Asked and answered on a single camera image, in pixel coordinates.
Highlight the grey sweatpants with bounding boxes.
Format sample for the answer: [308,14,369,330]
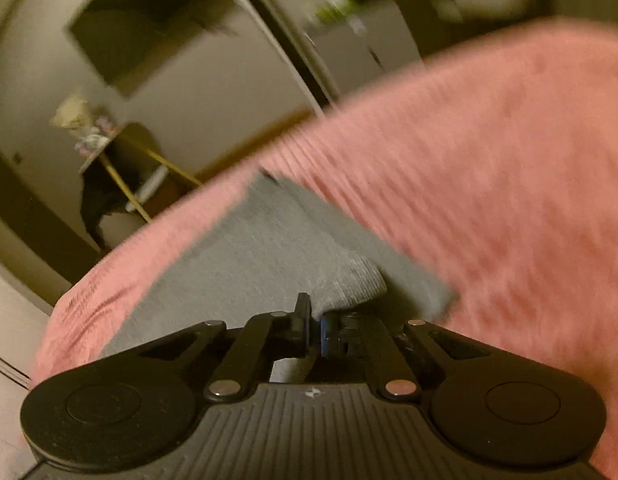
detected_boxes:
[100,171,460,386]

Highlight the pink ribbed bedspread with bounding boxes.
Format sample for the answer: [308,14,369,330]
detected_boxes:
[32,18,618,479]

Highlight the black garment on table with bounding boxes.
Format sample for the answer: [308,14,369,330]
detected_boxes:
[78,123,185,252]

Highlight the white round side table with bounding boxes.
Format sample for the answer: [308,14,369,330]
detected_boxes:
[79,122,202,230]

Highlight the white wardrobe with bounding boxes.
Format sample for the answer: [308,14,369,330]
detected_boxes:
[0,218,53,389]

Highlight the flower bouquet on table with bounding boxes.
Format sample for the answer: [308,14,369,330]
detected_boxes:
[50,93,118,159]

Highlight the grey cabinet with counter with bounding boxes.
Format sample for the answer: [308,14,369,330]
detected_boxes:
[305,0,533,96]

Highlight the white door frame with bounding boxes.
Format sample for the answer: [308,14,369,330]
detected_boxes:
[233,0,336,115]

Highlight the wall mounted television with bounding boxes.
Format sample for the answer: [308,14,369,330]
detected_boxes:
[68,0,234,98]

